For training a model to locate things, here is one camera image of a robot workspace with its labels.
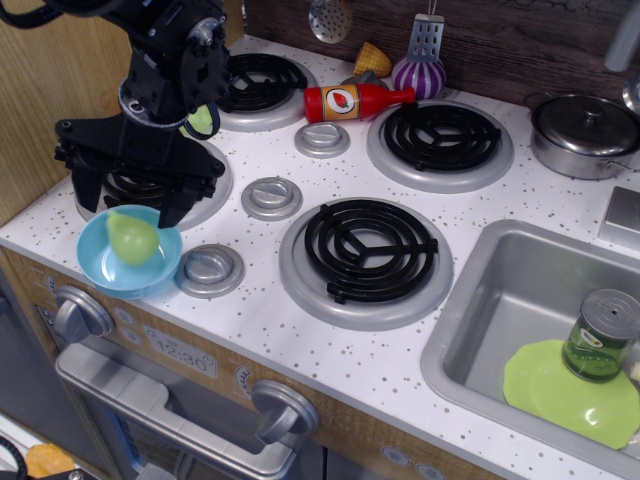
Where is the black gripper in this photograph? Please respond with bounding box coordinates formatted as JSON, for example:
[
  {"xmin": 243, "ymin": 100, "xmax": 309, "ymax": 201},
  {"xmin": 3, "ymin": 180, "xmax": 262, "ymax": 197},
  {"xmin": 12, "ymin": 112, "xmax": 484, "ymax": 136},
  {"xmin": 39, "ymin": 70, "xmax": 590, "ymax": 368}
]
[{"xmin": 55, "ymin": 114, "xmax": 224, "ymax": 229}]

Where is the green toy pear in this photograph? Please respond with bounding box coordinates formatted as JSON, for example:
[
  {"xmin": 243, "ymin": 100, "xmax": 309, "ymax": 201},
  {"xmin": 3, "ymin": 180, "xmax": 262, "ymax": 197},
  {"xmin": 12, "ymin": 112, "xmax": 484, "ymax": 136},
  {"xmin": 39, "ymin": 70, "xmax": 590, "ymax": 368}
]
[{"xmin": 105, "ymin": 209, "xmax": 160, "ymax": 266}]

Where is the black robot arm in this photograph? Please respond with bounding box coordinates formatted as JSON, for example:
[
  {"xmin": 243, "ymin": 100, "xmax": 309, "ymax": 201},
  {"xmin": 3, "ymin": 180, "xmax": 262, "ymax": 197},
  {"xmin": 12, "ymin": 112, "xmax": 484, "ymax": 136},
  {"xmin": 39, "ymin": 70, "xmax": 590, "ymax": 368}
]
[{"xmin": 1, "ymin": 1, "xmax": 231, "ymax": 228}]

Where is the light blue plastic bowl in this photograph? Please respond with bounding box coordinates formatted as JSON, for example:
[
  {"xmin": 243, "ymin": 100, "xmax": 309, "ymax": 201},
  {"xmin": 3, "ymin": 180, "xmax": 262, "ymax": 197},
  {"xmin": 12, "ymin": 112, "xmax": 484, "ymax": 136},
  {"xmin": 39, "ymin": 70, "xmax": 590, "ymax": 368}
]
[{"xmin": 76, "ymin": 205, "xmax": 182, "ymax": 299}]

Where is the front left black burner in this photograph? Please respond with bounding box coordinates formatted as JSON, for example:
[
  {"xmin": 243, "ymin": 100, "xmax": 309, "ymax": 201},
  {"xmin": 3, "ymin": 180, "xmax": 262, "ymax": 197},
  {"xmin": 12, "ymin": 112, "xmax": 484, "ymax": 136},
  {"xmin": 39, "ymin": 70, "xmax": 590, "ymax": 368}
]
[{"xmin": 75, "ymin": 138, "xmax": 233, "ymax": 232}]

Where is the black burner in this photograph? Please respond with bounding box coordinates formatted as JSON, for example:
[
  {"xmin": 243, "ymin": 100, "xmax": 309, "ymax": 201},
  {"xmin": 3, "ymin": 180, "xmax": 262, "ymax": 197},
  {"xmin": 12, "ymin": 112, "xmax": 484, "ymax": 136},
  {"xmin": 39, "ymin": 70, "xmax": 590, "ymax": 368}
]
[
  {"xmin": 366, "ymin": 101, "xmax": 514, "ymax": 194},
  {"xmin": 217, "ymin": 53, "xmax": 317, "ymax": 133},
  {"xmin": 75, "ymin": 138, "xmax": 233, "ymax": 232},
  {"xmin": 279, "ymin": 198, "xmax": 454, "ymax": 331}
]

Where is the lower silver stovetop knob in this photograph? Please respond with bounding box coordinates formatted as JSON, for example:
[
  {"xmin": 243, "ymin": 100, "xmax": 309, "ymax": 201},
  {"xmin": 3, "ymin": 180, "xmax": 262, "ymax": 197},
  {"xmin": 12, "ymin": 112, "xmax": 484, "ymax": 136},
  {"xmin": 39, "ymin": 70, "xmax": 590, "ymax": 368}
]
[{"xmin": 175, "ymin": 244, "xmax": 245, "ymax": 299}]

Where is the silver stovetop knob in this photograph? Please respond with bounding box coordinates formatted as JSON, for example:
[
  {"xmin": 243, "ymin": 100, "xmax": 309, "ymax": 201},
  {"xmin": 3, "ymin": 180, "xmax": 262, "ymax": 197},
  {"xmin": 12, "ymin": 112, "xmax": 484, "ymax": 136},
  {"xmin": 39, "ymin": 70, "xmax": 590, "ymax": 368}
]
[
  {"xmin": 294, "ymin": 122, "xmax": 350, "ymax": 159},
  {"xmin": 241, "ymin": 176, "xmax": 303, "ymax": 221},
  {"xmin": 175, "ymin": 244, "xmax": 245, "ymax": 299}
]

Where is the middle silver stovetop knob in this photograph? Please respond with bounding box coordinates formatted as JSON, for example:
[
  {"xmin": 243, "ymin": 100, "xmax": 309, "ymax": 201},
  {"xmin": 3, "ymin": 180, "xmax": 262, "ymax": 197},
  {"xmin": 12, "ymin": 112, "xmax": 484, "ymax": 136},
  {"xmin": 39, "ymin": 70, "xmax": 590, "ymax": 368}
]
[{"xmin": 241, "ymin": 176, "xmax": 303, "ymax": 221}]

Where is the left silver oven knob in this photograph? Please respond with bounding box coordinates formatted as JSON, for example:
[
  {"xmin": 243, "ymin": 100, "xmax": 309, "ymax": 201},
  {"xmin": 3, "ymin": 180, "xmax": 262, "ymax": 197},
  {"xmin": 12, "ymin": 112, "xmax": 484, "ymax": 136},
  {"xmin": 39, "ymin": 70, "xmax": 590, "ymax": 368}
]
[{"xmin": 53, "ymin": 285, "xmax": 115, "ymax": 343}]

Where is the silver oven knob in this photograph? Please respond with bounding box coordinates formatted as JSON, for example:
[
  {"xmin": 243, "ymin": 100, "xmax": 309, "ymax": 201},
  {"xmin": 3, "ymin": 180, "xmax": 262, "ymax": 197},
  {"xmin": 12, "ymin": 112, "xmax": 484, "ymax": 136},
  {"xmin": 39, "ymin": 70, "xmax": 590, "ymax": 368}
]
[
  {"xmin": 53, "ymin": 285, "xmax": 115, "ymax": 343},
  {"xmin": 251, "ymin": 379, "xmax": 320, "ymax": 444}
]

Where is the back left black burner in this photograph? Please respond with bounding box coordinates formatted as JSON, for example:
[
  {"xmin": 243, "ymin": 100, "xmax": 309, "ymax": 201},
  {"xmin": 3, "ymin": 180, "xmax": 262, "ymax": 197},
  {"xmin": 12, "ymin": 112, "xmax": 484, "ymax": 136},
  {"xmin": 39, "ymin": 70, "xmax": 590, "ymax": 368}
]
[{"xmin": 217, "ymin": 53, "xmax": 317, "ymax": 133}]

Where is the upper silver stovetop knob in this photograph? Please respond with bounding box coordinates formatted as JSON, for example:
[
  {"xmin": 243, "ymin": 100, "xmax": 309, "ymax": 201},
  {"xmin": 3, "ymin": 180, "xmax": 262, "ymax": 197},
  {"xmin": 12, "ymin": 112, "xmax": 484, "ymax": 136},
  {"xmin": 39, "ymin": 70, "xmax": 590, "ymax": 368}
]
[{"xmin": 294, "ymin": 122, "xmax": 350, "ymax": 159}]

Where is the red toy ketchup bottle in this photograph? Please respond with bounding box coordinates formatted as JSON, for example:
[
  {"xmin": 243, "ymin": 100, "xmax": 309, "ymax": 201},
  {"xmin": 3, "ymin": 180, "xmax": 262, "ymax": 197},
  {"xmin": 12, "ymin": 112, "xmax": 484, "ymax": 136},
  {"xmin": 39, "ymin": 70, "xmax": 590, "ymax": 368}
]
[{"xmin": 304, "ymin": 84, "xmax": 416, "ymax": 123}]

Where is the front right black burner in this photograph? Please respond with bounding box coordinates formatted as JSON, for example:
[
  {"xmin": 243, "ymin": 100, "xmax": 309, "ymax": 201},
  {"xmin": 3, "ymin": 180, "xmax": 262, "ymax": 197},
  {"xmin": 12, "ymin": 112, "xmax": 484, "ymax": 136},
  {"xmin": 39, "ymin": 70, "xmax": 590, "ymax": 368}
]
[{"xmin": 279, "ymin": 198, "xmax": 454, "ymax": 331}]

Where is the silver perforated skimmer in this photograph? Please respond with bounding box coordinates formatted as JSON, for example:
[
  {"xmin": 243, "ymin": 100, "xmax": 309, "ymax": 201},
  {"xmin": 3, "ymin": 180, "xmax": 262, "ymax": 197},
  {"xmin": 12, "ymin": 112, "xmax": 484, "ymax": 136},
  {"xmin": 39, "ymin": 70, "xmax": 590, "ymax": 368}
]
[{"xmin": 308, "ymin": 0, "xmax": 352, "ymax": 44}]

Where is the grey toy mushroom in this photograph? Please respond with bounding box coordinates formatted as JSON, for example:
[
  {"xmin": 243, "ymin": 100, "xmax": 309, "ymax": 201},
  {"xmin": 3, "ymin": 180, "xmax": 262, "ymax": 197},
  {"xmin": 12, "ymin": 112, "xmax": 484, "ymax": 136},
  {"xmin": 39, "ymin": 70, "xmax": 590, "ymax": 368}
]
[{"xmin": 341, "ymin": 70, "xmax": 390, "ymax": 90}]

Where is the right silver oven knob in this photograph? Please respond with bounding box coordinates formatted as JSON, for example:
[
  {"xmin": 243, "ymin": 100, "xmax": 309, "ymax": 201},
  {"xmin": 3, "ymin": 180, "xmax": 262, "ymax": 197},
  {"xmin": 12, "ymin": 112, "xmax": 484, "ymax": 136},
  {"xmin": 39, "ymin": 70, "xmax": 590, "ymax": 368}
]
[{"xmin": 251, "ymin": 379, "xmax": 320, "ymax": 444}]

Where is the yellow toy corn piece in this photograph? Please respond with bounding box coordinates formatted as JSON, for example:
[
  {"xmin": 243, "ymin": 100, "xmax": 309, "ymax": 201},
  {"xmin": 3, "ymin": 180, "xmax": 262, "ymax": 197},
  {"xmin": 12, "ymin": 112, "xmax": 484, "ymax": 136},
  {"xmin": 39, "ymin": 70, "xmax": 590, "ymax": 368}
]
[{"xmin": 353, "ymin": 41, "xmax": 392, "ymax": 78}]

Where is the orange object on floor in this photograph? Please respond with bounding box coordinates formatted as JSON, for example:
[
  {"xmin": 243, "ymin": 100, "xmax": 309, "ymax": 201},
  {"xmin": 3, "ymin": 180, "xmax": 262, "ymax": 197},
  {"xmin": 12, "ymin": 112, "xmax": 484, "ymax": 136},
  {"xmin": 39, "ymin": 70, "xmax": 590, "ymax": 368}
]
[{"xmin": 25, "ymin": 444, "xmax": 75, "ymax": 479}]

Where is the back right black burner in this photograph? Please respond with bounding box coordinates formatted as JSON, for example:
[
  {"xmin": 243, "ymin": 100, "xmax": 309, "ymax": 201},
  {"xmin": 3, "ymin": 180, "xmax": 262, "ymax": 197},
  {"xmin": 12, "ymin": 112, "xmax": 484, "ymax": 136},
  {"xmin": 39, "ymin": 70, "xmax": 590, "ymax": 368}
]
[{"xmin": 366, "ymin": 101, "xmax": 514, "ymax": 194}]

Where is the purple striped toy onion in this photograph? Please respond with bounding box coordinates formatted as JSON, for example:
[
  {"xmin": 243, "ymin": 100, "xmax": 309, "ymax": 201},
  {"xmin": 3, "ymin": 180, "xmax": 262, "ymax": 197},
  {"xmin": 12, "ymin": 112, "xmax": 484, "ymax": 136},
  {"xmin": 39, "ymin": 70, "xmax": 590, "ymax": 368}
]
[{"xmin": 391, "ymin": 58, "xmax": 447, "ymax": 100}]

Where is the silver slotted spatula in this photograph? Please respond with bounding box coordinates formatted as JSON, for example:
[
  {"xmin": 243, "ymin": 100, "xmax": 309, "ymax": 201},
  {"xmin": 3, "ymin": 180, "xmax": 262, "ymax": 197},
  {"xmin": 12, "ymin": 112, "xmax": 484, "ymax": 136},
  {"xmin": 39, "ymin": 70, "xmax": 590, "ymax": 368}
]
[{"xmin": 406, "ymin": 0, "xmax": 445, "ymax": 63}]

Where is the silver sink basin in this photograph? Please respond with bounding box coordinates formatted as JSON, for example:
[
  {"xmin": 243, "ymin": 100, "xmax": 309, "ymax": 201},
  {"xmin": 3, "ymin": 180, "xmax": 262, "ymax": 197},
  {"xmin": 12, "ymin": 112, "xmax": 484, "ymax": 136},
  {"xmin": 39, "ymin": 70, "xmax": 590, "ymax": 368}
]
[{"xmin": 421, "ymin": 220, "xmax": 639, "ymax": 479}]

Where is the steel pot with lid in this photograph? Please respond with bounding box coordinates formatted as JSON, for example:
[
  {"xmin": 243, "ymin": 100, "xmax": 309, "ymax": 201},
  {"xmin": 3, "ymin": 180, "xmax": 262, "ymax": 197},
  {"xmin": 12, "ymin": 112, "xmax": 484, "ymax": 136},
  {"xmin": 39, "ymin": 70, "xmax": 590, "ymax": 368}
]
[{"xmin": 524, "ymin": 92, "xmax": 639, "ymax": 180}]

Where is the light green plastic plate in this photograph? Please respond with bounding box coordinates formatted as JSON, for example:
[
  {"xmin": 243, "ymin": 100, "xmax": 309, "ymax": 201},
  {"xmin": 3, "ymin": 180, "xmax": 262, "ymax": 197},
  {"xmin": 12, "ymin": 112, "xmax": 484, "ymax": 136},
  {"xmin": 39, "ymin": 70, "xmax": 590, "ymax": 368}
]
[{"xmin": 503, "ymin": 339, "xmax": 639, "ymax": 450}]

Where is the silver faucet base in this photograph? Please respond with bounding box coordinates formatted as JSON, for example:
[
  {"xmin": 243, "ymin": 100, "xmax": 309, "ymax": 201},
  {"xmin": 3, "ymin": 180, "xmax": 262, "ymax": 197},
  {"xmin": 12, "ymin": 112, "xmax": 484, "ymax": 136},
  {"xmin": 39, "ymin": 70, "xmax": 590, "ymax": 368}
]
[{"xmin": 598, "ymin": 186, "xmax": 640, "ymax": 251}]

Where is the green labelled toy can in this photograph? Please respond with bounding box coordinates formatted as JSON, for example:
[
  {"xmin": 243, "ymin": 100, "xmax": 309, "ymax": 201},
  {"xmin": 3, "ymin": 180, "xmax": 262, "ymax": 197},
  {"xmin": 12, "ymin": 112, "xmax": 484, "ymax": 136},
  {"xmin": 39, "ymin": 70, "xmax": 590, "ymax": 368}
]
[{"xmin": 561, "ymin": 289, "xmax": 639, "ymax": 383}]

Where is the silver oven door handle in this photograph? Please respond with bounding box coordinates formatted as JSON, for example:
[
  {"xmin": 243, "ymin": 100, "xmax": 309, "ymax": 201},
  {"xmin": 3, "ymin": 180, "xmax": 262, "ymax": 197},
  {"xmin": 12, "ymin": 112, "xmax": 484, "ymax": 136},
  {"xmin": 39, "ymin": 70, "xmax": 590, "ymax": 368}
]
[{"xmin": 56, "ymin": 345, "xmax": 296, "ymax": 479}]

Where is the black cable on floor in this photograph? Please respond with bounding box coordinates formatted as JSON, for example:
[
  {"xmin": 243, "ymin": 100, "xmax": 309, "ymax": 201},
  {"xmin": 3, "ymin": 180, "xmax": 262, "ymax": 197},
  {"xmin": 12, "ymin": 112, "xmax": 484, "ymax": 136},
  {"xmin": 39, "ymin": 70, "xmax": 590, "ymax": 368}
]
[{"xmin": 0, "ymin": 435, "xmax": 31, "ymax": 480}]

